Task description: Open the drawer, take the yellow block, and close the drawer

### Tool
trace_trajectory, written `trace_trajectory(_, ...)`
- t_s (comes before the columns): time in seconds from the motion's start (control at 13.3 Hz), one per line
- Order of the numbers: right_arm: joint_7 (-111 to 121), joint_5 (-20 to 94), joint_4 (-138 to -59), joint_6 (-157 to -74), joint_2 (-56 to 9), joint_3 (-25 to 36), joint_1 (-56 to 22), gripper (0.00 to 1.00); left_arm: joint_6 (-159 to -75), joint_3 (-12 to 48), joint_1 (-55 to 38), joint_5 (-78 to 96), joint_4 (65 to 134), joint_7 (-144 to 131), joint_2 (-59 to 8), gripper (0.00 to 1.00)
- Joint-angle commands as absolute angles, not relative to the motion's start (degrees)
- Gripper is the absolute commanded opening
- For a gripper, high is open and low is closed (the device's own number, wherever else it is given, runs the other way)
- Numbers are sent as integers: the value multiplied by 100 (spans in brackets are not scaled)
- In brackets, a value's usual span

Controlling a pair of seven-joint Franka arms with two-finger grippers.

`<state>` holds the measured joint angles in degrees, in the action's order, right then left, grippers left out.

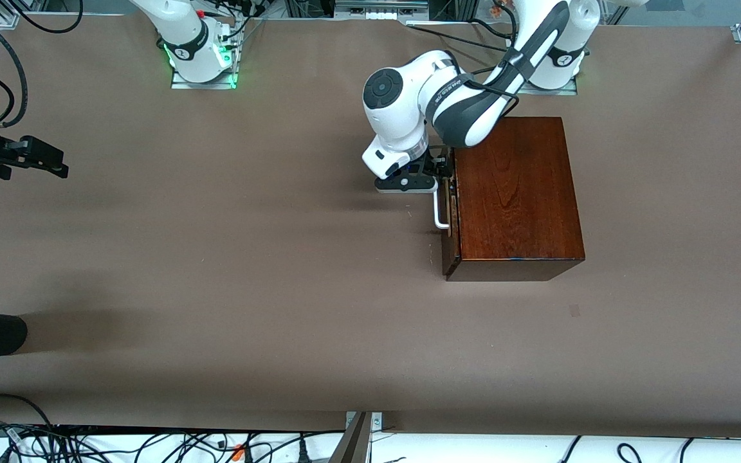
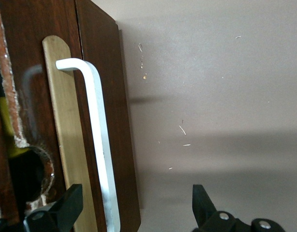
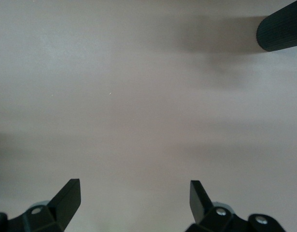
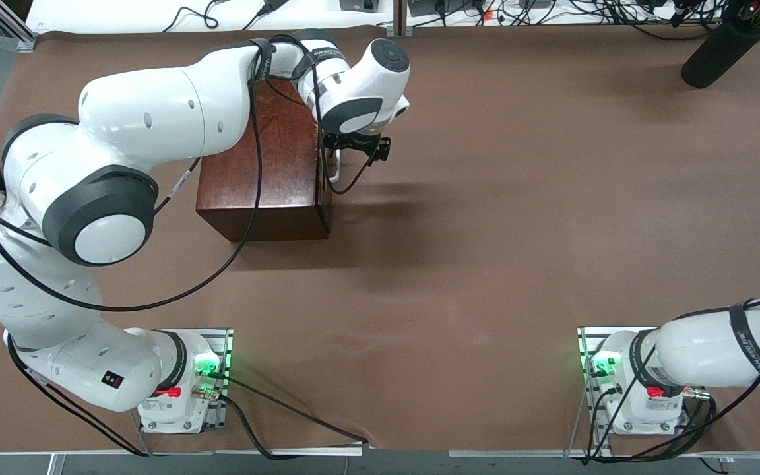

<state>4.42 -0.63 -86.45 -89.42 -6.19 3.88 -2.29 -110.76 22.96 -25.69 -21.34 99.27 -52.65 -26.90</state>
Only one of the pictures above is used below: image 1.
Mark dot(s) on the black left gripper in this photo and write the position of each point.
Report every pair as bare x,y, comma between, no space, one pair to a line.
438,164

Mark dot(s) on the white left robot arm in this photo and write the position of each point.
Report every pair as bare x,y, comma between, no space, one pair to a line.
402,122

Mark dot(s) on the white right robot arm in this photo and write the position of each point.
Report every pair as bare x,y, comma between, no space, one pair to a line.
184,38

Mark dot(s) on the dark brown wooden cabinet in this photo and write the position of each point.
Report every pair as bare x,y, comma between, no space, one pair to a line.
518,199

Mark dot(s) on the grey power strip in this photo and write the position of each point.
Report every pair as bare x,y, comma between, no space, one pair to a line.
377,14

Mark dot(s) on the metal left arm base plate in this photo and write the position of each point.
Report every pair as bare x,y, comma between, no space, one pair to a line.
557,91

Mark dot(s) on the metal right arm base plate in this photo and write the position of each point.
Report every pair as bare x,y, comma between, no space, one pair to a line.
203,85

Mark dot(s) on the small metal bracket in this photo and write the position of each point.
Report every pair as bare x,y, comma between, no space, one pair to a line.
377,421

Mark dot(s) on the dark metal post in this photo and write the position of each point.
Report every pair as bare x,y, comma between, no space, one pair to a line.
352,444

